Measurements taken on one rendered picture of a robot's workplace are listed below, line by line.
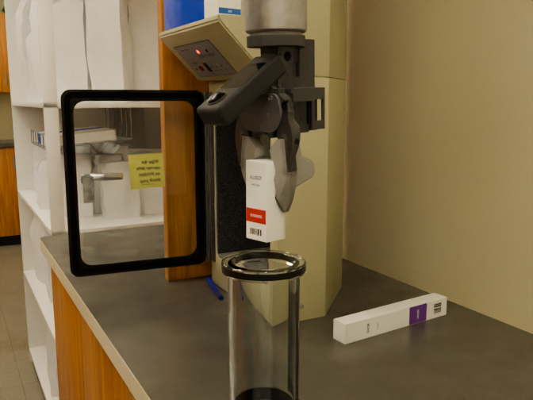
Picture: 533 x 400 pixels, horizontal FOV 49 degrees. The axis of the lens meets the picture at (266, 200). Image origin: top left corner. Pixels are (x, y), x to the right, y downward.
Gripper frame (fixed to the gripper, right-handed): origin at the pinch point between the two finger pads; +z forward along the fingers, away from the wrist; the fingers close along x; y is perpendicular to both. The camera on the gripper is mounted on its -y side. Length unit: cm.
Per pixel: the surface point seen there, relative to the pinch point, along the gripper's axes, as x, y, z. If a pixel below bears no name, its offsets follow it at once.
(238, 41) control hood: 25.9, 18.7, -21.3
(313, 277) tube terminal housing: 21.0, 32.3, 23.3
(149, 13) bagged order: 152, 83, -41
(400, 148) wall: 27, 71, 2
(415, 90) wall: 24, 70, -12
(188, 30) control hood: 41, 19, -24
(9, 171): 507, 153, 64
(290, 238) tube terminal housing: 22.5, 27.5, 14.7
